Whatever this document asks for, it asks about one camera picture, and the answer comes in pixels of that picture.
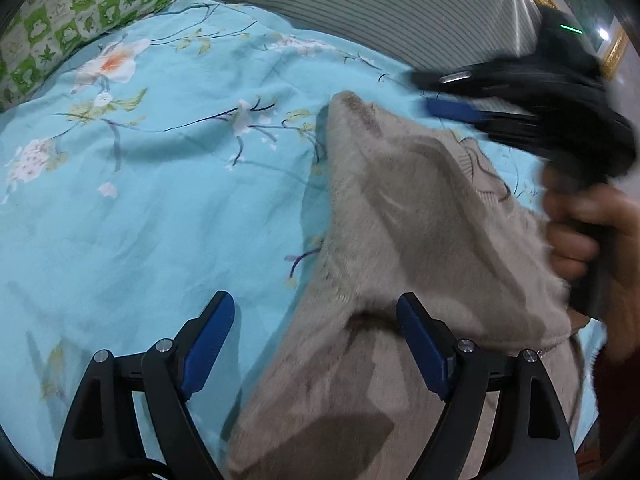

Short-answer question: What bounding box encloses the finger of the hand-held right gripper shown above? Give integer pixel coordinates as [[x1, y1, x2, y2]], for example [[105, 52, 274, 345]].
[[424, 96, 543, 150], [410, 61, 543, 98]]

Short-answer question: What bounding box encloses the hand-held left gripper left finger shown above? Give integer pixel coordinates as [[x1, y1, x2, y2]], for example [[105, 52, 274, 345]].
[[52, 290, 236, 480]]

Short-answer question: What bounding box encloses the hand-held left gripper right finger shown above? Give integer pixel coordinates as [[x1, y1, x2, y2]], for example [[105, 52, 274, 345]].
[[396, 292, 581, 480]]

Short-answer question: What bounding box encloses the beige knit sweater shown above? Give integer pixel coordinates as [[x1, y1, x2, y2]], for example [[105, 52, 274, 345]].
[[225, 90, 601, 480]]

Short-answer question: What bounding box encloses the person's right hand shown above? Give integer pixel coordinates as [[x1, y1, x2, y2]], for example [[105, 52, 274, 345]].
[[541, 164, 640, 363]]

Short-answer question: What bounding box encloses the blue floral blanket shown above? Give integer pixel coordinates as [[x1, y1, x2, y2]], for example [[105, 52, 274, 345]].
[[0, 0, 610, 477]]

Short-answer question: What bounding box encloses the grey striped bolster pillow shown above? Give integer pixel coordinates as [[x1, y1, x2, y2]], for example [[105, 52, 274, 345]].
[[165, 0, 547, 80]]

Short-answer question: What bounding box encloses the green checked pillow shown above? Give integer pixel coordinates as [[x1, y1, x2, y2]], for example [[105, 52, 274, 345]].
[[0, 0, 172, 112]]

